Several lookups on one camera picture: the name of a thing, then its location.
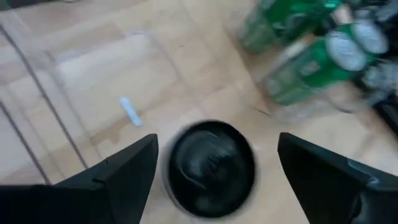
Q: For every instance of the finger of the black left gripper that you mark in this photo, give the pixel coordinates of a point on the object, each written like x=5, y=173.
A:
x=388, y=119

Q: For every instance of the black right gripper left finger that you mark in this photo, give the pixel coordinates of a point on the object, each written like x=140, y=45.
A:
x=118, y=189

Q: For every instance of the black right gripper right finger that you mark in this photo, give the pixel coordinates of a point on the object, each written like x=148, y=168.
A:
x=335, y=193

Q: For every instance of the slim can with black top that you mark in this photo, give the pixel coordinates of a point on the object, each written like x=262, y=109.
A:
x=211, y=168

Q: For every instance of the clear plastic bin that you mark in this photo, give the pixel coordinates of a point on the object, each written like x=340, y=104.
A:
x=295, y=112
x=93, y=77

